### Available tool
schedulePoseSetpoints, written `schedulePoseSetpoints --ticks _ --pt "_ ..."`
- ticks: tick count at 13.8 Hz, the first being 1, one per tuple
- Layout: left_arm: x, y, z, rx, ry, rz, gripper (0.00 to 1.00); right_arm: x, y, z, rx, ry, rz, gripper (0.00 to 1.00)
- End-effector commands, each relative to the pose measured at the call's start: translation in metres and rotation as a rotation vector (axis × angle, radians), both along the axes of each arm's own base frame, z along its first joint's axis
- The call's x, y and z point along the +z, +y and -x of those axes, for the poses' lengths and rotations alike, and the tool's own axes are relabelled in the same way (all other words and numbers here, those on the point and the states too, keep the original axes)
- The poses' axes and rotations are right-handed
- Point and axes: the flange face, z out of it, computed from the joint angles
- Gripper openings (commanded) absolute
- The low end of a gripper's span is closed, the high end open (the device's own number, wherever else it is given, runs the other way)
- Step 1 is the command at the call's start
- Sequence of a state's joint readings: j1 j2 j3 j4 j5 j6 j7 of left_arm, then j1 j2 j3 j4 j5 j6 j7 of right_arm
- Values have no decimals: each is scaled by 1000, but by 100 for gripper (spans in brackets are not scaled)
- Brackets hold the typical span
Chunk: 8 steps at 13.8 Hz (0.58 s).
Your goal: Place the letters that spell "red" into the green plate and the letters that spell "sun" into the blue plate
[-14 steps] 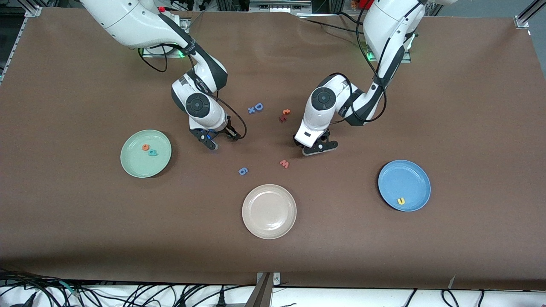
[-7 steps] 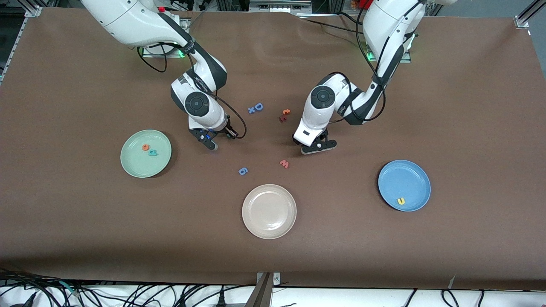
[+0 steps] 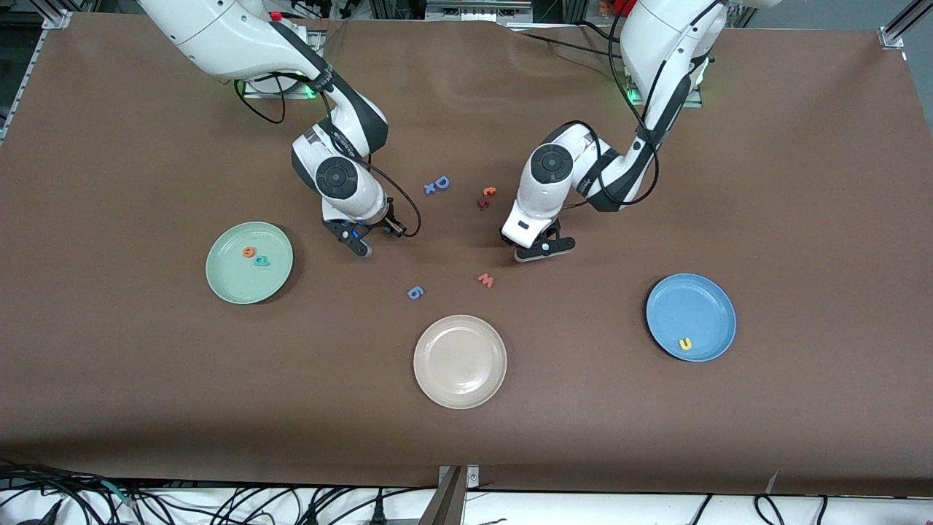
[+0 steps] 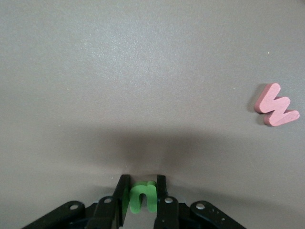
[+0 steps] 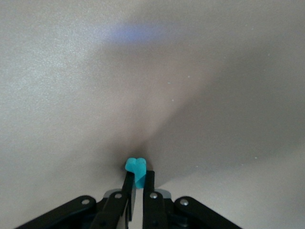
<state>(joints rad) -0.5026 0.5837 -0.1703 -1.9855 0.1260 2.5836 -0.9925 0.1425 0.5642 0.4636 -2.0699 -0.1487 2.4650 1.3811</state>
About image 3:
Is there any beige plate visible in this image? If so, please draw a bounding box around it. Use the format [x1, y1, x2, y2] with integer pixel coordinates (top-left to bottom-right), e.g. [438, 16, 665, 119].
[413, 314, 508, 410]

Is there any pale green plate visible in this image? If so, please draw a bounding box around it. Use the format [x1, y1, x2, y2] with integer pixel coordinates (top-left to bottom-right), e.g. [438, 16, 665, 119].
[206, 221, 294, 305]

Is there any blue plate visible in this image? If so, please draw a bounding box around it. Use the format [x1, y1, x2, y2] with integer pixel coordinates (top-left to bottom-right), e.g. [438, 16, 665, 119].
[646, 273, 737, 362]

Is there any brown table mat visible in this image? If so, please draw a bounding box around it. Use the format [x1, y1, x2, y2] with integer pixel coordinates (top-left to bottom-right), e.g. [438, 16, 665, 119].
[0, 11, 933, 498]

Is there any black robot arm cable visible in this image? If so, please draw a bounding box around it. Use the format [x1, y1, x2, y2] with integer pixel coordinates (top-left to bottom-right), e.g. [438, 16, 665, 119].
[232, 77, 423, 240]
[561, 0, 719, 212]

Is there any aluminium cross rail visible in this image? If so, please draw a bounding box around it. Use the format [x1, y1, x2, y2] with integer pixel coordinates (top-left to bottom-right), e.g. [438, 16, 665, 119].
[425, 0, 534, 23]

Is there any metal table post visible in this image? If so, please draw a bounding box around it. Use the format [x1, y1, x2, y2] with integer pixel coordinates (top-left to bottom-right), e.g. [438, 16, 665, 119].
[419, 464, 480, 525]

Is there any black floor cable loop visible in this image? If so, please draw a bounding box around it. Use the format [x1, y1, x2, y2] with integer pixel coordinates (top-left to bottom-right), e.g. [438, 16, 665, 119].
[753, 494, 786, 525]

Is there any teal cable connector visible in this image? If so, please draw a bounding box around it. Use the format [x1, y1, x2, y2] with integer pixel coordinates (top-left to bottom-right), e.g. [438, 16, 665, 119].
[101, 480, 136, 508]

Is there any aluminium frame rail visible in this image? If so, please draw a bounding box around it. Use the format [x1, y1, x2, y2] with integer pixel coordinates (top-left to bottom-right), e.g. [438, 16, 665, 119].
[878, 0, 933, 50]

